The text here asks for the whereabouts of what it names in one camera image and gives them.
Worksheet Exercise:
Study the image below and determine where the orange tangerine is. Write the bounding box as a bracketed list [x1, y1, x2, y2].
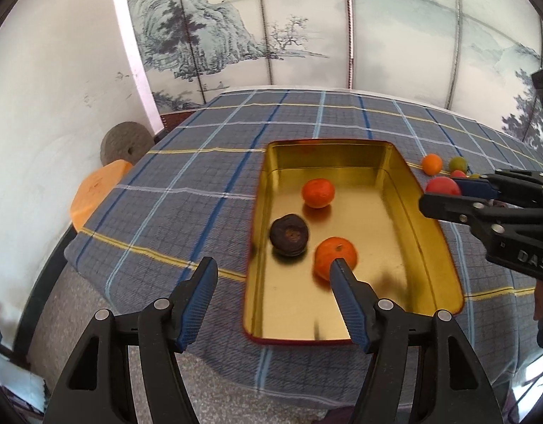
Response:
[302, 178, 335, 209]
[314, 237, 358, 282]

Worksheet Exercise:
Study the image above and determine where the gold and red tin box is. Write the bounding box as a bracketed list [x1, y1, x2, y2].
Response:
[241, 140, 465, 345]

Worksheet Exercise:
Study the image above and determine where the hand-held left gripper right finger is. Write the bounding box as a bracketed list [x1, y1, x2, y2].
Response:
[329, 258, 504, 424]

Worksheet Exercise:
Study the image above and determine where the orange plastic stool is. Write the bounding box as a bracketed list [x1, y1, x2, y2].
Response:
[71, 161, 134, 233]

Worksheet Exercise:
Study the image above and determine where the red tomato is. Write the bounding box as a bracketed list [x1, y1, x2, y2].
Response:
[425, 176, 462, 196]

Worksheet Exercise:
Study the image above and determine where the grey round millstone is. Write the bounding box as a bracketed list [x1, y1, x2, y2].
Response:
[100, 122, 154, 165]

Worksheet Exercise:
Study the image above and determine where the small orange citrus fruit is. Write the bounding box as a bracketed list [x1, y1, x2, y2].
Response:
[421, 154, 443, 176]

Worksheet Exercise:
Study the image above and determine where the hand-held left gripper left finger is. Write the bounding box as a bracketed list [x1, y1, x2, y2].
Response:
[44, 256, 219, 424]

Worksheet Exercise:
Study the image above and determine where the painted landscape folding screen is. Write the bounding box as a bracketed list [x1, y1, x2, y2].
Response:
[121, 0, 543, 142]

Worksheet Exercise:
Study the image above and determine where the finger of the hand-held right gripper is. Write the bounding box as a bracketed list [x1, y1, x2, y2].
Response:
[450, 169, 543, 207]
[419, 192, 543, 236]

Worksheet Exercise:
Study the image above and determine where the dark brown round fruit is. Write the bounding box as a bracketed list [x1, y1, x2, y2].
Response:
[270, 214, 310, 257]

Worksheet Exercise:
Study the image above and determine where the blue plaid tablecloth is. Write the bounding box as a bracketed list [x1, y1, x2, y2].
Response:
[64, 89, 543, 411]

